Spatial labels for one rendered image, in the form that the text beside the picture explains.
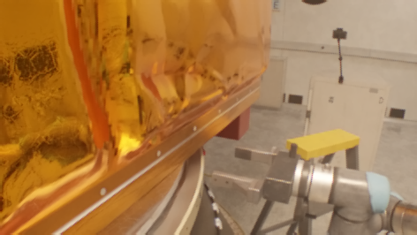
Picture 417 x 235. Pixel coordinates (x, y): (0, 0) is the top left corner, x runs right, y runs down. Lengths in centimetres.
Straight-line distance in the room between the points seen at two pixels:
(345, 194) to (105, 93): 44
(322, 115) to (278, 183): 311
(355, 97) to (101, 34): 336
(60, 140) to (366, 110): 347
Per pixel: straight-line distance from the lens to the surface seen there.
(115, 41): 38
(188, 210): 57
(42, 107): 31
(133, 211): 52
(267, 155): 66
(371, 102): 361
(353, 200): 58
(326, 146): 144
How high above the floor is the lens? 205
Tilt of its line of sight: 18 degrees down
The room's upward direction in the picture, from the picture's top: 1 degrees clockwise
